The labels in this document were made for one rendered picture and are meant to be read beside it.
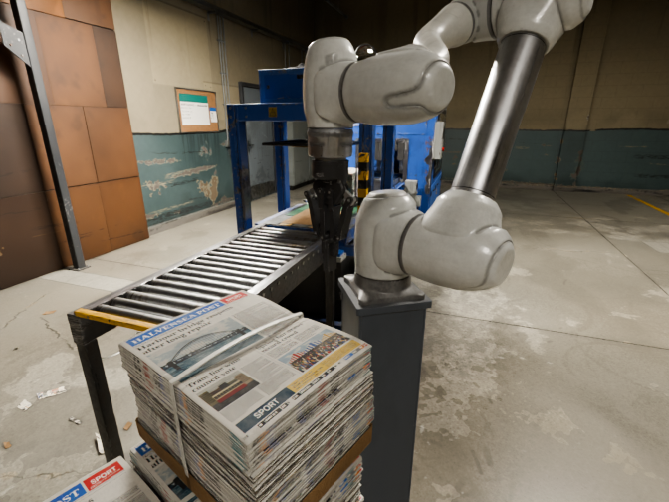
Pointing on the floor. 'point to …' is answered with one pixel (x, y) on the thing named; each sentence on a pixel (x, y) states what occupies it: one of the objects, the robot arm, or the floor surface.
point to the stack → (169, 482)
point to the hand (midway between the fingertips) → (330, 254)
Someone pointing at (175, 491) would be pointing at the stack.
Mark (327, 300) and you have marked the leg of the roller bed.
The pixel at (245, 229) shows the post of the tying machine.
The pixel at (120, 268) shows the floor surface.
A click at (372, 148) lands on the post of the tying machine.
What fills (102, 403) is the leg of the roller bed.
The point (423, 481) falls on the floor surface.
